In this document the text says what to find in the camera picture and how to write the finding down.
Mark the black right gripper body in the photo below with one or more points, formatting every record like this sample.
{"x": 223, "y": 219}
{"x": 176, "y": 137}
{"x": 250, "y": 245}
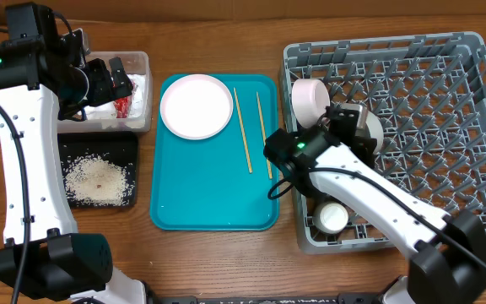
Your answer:
{"x": 361, "y": 147}

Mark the teal serving tray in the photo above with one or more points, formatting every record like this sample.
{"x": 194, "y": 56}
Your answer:
{"x": 205, "y": 185}

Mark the grey bowl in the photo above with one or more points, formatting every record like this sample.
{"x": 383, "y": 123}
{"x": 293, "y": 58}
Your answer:
{"x": 374, "y": 129}

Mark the white paper cup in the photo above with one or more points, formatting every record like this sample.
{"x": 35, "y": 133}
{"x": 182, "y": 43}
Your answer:
{"x": 330, "y": 218}

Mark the small pink bowl with crumbs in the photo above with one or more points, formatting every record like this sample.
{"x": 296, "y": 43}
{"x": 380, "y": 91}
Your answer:
{"x": 310, "y": 99}

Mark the clear plastic bin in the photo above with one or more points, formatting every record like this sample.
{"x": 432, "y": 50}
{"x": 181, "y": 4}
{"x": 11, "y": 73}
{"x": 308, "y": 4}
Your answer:
{"x": 133, "y": 63}

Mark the red snack wrapper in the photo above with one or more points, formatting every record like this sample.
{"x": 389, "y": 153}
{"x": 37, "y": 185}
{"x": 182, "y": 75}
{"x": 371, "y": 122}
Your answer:
{"x": 122, "y": 106}

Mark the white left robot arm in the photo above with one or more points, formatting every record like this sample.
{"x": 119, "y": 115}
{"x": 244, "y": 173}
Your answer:
{"x": 45, "y": 78}

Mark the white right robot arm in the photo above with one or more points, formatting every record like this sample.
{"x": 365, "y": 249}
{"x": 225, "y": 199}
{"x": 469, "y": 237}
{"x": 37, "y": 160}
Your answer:
{"x": 446, "y": 254}

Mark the black plastic tray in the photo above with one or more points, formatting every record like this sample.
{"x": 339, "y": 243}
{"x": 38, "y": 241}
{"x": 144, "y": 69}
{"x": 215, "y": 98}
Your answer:
{"x": 120, "y": 148}

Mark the white napkin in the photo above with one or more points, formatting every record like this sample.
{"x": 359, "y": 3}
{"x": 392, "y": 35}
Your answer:
{"x": 108, "y": 111}

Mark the spilled rice crumbs pile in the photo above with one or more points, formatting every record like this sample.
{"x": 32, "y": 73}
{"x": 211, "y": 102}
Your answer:
{"x": 91, "y": 181}

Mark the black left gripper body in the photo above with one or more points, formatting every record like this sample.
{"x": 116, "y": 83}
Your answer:
{"x": 100, "y": 89}

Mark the grey dishwasher rack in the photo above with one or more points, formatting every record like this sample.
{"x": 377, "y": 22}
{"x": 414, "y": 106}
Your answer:
{"x": 429, "y": 94}

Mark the large pink plate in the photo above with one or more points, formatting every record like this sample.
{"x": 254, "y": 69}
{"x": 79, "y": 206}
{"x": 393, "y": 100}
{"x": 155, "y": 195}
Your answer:
{"x": 196, "y": 107}

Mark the wooden chopstick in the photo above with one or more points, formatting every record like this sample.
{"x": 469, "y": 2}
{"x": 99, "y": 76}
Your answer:
{"x": 243, "y": 131}
{"x": 259, "y": 107}

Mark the black rail at table edge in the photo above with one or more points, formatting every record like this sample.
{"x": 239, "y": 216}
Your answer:
{"x": 268, "y": 300}

